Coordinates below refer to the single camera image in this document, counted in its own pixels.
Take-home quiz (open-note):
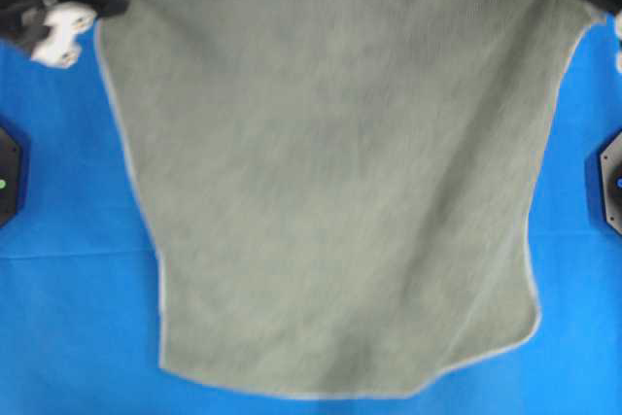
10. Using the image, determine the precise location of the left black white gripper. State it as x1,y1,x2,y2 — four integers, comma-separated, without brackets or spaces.
1,0,129,68

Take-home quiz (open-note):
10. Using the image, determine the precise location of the grey-green terry towel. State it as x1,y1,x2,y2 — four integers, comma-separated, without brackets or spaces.
96,0,602,398

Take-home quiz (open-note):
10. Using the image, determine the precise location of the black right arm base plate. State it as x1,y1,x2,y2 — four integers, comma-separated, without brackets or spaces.
599,131,622,235

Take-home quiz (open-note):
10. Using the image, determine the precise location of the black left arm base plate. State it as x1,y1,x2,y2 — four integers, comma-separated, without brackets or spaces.
1,116,31,227

